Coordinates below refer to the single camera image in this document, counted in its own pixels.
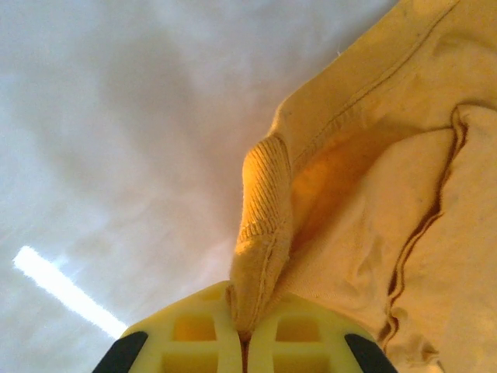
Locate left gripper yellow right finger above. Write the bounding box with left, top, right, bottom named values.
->
left=247, top=291, right=399, bottom=373

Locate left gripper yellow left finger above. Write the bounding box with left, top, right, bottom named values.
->
left=92, top=281, right=244, bottom=373

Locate yellow t-shirt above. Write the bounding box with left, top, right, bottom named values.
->
left=224, top=0, right=497, bottom=373

